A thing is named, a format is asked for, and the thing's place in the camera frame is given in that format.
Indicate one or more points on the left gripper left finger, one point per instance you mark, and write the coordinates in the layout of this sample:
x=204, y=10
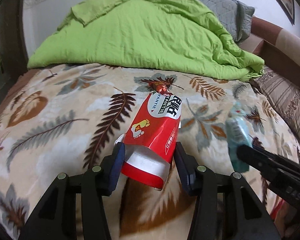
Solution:
x=54, y=216

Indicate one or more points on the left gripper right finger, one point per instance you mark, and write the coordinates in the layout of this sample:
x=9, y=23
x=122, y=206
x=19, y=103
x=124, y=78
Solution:
x=244, y=216

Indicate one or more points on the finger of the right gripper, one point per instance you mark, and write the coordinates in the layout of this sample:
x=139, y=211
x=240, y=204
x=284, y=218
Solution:
x=267, y=163

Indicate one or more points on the teal tissue packet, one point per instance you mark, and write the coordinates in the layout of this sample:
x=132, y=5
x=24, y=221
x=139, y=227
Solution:
x=237, y=134

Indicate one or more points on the red foot patch box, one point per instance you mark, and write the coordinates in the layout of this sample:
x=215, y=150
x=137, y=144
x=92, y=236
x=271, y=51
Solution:
x=150, y=141

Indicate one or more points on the red plastic basket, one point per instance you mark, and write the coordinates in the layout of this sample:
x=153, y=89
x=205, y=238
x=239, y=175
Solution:
x=279, y=213

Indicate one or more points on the striped brown pillow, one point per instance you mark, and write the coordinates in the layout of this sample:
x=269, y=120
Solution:
x=282, y=95

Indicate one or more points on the red candy wrapper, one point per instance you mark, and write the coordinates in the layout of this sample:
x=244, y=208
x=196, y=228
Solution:
x=159, y=86

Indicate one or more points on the brown padded headboard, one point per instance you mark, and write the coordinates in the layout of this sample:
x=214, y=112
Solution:
x=279, y=48

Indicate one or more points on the grey quilted pillow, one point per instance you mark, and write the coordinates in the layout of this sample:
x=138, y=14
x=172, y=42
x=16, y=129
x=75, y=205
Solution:
x=234, y=15

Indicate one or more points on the wooden glass panel door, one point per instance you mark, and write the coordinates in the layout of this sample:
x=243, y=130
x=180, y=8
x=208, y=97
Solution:
x=13, y=53

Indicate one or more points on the green quilt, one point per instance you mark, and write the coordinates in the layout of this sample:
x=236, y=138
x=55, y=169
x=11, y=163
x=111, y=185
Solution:
x=178, y=35

